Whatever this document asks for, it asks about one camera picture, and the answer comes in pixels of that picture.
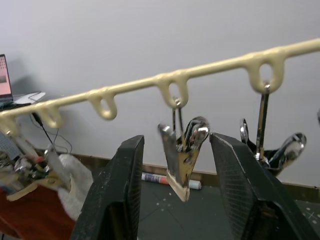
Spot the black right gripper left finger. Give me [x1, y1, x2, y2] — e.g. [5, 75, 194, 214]
[70, 134, 146, 240]

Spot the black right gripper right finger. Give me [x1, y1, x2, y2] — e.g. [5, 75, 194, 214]
[208, 132, 320, 240]

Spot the chrome clip with cream pads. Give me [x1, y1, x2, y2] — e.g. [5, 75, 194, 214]
[0, 129, 51, 202]
[239, 82, 308, 177]
[43, 145, 77, 193]
[157, 97, 210, 203]

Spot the cream plastic hanger bar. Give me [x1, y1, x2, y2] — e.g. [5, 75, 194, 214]
[0, 37, 320, 137]

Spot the white sock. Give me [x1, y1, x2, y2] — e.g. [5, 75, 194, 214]
[56, 153, 94, 221]

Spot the rolled white printed paper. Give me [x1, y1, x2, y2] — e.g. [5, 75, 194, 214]
[141, 172, 202, 190]

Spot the orange sock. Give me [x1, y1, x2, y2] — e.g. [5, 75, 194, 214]
[0, 184, 76, 240]

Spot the white perforated board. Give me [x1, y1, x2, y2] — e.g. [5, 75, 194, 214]
[0, 131, 21, 161]

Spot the white paper sheet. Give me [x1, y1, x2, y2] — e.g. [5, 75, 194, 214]
[12, 91, 47, 105]

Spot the open laptop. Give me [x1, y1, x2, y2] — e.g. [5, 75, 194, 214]
[0, 54, 14, 109]

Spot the thin black cable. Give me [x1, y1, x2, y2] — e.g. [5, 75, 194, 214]
[31, 112, 73, 154]

